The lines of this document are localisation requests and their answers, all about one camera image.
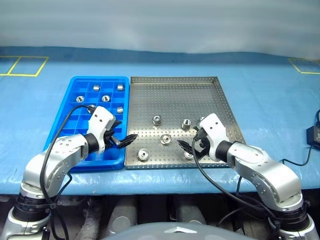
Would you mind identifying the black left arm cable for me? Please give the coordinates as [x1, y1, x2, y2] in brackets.
[39, 104, 98, 240]

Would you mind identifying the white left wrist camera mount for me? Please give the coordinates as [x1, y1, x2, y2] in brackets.
[86, 105, 117, 154]

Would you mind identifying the grey robot torso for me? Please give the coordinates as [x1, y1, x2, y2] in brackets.
[101, 221, 258, 240]

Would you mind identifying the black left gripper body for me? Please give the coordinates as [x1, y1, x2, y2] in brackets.
[103, 119, 123, 149]

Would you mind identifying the blue compartment tray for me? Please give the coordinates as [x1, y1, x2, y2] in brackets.
[42, 76, 131, 172]

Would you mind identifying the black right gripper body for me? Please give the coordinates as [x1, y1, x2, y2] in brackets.
[192, 125, 212, 161]

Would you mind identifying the grey rounded cylinder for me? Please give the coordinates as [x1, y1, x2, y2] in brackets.
[106, 199, 138, 236]
[174, 197, 208, 226]

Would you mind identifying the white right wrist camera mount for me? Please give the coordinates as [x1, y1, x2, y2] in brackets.
[198, 113, 230, 161]

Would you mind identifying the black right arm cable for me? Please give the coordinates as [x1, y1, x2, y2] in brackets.
[191, 136, 282, 233]

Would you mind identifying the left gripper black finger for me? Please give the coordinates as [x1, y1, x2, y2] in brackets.
[124, 133, 139, 145]
[117, 139, 134, 149]

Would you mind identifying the perforated metal tray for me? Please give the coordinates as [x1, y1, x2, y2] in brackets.
[124, 76, 247, 170]

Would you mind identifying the rough grey wrapped pipe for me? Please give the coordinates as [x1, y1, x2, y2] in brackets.
[74, 197, 106, 240]

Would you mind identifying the thin black adapter cable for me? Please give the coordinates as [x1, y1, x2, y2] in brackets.
[282, 144, 313, 167]

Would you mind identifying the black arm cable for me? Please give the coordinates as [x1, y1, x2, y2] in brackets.
[191, 136, 282, 233]
[39, 104, 98, 240]

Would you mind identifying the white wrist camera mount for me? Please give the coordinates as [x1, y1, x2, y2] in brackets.
[86, 105, 117, 154]
[198, 113, 230, 161]

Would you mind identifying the black power adapter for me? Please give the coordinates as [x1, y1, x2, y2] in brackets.
[306, 125, 320, 145]

